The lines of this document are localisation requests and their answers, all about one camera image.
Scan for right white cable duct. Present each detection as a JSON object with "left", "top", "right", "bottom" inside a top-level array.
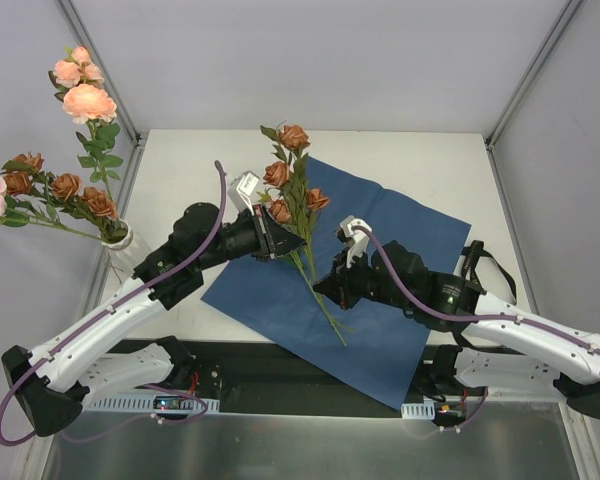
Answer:
[{"left": 400, "top": 399, "right": 436, "bottom": 421}]

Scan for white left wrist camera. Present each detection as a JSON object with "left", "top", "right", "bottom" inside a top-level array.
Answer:
[{"left": 227, "top": 170, "right": 260, "bottom": 214}]

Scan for left aluminium frame post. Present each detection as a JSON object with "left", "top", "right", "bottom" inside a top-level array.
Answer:
[{"left": 54, "top": 0, "right": 142, "bottom": 146}]

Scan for peach peony flower stem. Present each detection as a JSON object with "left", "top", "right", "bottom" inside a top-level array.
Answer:
[{"left": 48, "top": 45, "right": 122, "bottom": 219}]

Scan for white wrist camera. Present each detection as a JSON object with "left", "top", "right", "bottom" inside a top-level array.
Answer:
[
  {"left": 227, "top": 170, "right": 260, "bottom": 214},
  {"left": 336, "top": 215, "right": 372, "bottom": 268}
]

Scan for black ribbon with gold letters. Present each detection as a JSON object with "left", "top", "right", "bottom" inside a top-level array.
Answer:
[{"left": 459, "top": 239, "right": 519, "bottom": 309}]

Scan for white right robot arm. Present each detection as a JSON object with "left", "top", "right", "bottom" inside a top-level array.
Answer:
[{"left": 313, "top": 241, "right": 600, "bottom": 420}]

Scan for white cable duct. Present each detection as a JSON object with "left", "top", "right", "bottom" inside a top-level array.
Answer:
[
  {"left": 84, "top": 393, "right": 204, "bottom": 415},
  {"left": 400, "top": 399, "right": 436, "bottom": 421}
]

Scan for right aluminium frame post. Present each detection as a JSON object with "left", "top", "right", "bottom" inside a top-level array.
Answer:
[{"left": 485, "top": 0, "right": 587, "bottom": 152}]

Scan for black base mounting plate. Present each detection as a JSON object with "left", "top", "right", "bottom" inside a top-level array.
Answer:
[{"left": 74, "top": 335, "right": 461, "bottom": 419}]

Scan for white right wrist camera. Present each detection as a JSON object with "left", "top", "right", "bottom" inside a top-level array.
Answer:
[{"left": 336, "top": 215, "right": 372, "bottom": 268}]

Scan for left white cable duct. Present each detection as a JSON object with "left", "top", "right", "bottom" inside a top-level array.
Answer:
[{"left": 84, "top": 393, "right": 204, "bottom": 415}]

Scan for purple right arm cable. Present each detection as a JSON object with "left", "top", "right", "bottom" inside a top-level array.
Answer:
[{"left": 354, "top": 224, "right": 600, "bottom": 441}]

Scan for aluminium frame post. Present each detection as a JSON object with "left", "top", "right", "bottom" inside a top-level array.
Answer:
[
  {"left": 485, "top": 0, "right": 587, "bottom": 152},
  {"left": 54, "top": 0, "right": 142, "bottom": 146}
]

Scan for right aluminium table rail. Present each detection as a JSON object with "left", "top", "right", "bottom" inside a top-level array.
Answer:
[{"left": 485, "top": 143, "right": 539, "bottom": 314}]

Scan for white ribbed vase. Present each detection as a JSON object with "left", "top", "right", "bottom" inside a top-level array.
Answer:
[{"left": 101, "top": 220, "right": 151, "bottom": 282}]

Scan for orange and pink flower bouquet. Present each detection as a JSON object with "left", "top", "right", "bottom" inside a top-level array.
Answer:
[{"left": 257, "top": 122, "right": 355, "bottom": 347}]

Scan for blue wrapping paper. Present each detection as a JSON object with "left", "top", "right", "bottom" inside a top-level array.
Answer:
[{"left": 202, "top": 159, "right": 471, "bottom": 410}]

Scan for large orange rose stem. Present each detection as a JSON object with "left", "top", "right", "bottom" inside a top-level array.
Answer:
[{"left": 0, "top": 153, "right": 98, "bottom": 237}]

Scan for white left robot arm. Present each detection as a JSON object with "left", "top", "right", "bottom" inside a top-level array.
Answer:
[{"left": 0, "top": 202, "right": 305, "bottom": 446}]

